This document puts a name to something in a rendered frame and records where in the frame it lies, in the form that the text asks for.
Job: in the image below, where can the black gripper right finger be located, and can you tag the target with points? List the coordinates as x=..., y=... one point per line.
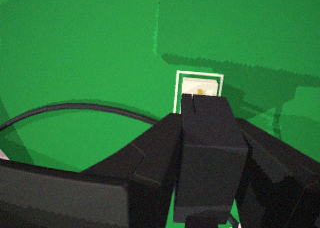
x=280, y=186

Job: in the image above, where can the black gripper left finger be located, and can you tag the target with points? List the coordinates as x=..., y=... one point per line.
x=130, y=189

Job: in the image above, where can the green circuit board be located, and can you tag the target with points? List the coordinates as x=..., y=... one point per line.
x=140, y=55

